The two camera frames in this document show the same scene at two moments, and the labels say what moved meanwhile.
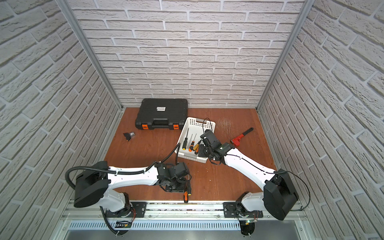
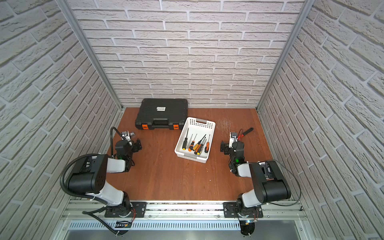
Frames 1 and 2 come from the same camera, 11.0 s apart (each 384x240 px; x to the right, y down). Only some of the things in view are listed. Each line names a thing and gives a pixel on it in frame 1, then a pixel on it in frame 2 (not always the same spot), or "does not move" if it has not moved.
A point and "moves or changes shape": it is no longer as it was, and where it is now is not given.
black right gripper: [201, 150] -> [226, 151]
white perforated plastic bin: [195, 126] does not move
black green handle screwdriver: [189, 187] moves or changes shape
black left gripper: [173, 188] -> [137, 147]
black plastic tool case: [162, 113] does not move
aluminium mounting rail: [176, 210] does not move
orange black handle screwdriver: [191, 146] does not move
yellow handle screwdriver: [185, 142] does not move
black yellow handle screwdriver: [196, 146] does not move
